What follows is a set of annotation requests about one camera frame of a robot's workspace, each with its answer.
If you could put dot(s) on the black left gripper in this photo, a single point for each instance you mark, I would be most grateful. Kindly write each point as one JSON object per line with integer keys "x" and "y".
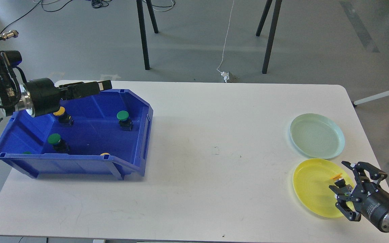
{"x": 40, "y": 96}

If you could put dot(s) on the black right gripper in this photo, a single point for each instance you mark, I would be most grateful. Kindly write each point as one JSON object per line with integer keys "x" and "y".
{"x": 368, "y": 196}

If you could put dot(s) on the green push button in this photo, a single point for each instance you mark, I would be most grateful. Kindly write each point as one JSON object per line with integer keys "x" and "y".
{"x": 58, "y": 143}
{"x": 126, "y": 124}

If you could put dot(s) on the yellow push button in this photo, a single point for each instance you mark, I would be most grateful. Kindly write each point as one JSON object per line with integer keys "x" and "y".
{"x": 340, "y": 186}
{"x": 63, "y": 117}

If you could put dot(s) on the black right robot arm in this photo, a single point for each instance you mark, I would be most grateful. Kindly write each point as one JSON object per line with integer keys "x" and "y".
{"x": 367, "y": 198}

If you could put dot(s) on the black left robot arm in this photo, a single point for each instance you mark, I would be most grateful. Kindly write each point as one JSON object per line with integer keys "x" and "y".
{"x": 11, "y": 77}

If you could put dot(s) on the yellow plate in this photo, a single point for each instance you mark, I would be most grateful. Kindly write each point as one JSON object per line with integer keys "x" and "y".
{"x": 311, "y": 181}

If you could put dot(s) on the light green plate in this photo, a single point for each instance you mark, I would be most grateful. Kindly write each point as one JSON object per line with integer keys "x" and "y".
{"x": 316, "y": 136}

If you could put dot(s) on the blue plastic bin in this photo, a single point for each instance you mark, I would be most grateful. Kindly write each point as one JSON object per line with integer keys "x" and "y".
{"x": 96, "y": 130}

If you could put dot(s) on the black tripod legs left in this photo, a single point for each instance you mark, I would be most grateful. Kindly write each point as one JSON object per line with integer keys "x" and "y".
{"x": 142, "y": 28}

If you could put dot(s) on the black tripod legs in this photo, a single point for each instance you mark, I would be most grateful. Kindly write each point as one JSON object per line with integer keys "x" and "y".
{"x": 272, "y": 31}
{"x": 142, "y": 28}

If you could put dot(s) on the white power plug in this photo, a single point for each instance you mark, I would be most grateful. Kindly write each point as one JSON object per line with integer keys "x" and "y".
{"x": 228, "y": 77}

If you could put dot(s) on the black tripod legs right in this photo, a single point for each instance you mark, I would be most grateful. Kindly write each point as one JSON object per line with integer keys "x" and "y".
{"x": 272, "y": 31}

